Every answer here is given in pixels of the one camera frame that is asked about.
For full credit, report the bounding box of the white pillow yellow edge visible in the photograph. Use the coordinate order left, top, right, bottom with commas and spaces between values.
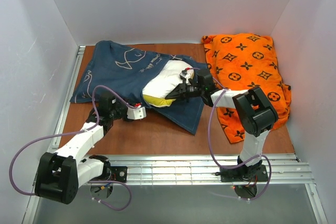
142, 60, 192, 108

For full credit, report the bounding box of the dark blue pillowcase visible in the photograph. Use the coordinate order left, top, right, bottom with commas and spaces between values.
70, 40, 206, 135

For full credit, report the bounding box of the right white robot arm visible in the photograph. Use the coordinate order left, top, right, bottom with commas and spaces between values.
165, 68, 278, 170

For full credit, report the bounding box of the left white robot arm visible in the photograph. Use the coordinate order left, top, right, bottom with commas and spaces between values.
35, 92, 136, 204

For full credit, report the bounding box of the orange patterned blanket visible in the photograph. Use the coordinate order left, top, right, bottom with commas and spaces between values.
201, 34, 291, 130

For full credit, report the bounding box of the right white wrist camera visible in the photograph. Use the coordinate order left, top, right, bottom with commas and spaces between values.
180, 68, 195, 85

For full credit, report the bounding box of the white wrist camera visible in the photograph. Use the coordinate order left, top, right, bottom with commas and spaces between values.
127, 105, 146, 120
180, 68, 195, 85

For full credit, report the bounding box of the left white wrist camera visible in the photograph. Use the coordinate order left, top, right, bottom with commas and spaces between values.
127, 105, 146, 120

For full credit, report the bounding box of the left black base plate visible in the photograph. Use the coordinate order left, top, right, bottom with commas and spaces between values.
91, 166, 128, 183

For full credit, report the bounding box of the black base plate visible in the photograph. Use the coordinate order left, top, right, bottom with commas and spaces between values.
91, 166, 128, 183
215, 165, 269, 182

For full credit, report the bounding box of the aluminium rail frame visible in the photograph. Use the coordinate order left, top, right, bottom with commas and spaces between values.
22, 153, 329, 224

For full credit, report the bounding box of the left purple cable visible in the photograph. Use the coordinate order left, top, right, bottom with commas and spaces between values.
9, 84, 139, 211

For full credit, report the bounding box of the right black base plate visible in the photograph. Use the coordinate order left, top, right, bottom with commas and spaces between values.
215, 165, 269, 182

